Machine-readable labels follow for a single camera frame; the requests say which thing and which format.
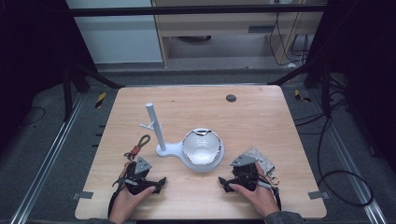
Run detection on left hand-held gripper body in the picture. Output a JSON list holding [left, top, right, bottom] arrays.
[[112, 157, 157, 196]]

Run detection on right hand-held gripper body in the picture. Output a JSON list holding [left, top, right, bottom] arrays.
[[230, 154, 274, 191]]

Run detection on patterned grey pouch with ring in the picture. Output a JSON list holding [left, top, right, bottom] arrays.
[[242, 147, 280, 187]]

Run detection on olive cord orange keychain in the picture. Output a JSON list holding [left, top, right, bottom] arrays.
[[123, 133, 151, 161]]

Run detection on white bowl with silver rim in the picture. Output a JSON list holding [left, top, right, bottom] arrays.
[[181, 128, 223, 166]]

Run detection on white key holder stand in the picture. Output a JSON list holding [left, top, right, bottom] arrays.
[[138, 102, 225, 173]]

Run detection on person's right hand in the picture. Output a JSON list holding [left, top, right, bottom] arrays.
[[229, 162, 280, 218]]

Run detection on person's left hand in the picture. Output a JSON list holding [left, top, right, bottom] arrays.
[[109, 161, 157, 224]]

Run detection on grey tape strip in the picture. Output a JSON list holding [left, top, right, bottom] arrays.
[[72, 190, 94, 201], [307, 190, 331, 201]]

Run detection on yellow black hazard tape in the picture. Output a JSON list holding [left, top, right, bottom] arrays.
[[293, 89, 312, 104], [94, 91, 107, 109]]

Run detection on black metal stand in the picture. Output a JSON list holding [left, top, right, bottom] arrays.
[[61, 60, 125, 123], [267, 59, 333, 119]]

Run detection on white cabinet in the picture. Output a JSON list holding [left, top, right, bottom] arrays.
[[65, 0, 163, 64]]

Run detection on light wooden desk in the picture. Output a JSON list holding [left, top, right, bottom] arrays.
[[150, 0, 325, 68]]

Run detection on black curtain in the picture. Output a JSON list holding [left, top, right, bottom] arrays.
[[0, 0, 97, 150], [306, 0, 396, 175]]

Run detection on black horizontal crossbar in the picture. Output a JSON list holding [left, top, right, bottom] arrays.
[[66, 4, 329, 18]]

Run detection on left hand-held gripper black cable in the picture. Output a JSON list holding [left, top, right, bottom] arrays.
[[107, 178, 125, 218]]

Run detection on hand-held gripper black cable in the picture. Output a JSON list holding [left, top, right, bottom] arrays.
[[270, 183, 283, 211], [107, 178, 125, 218]]

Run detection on right hand-held gripper black cable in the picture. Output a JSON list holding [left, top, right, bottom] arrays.
[[270, 183, 283, 211]]

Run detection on black floor cables bundle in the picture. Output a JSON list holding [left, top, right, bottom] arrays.
[[293, 88, 351, 136]]

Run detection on aluminium floor rail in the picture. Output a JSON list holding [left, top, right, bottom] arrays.
[[311, 90, 389, 224], [8, 92, 86, 224]]

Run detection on thin black floor cable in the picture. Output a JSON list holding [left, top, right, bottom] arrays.
[[18, 106, 47, 127]]

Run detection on black looped floor cable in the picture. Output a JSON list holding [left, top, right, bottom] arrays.
[[317, 117, 375, 208]]

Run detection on black hanging desk cables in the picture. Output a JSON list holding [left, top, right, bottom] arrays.
[[268, 11, 310, 67]]

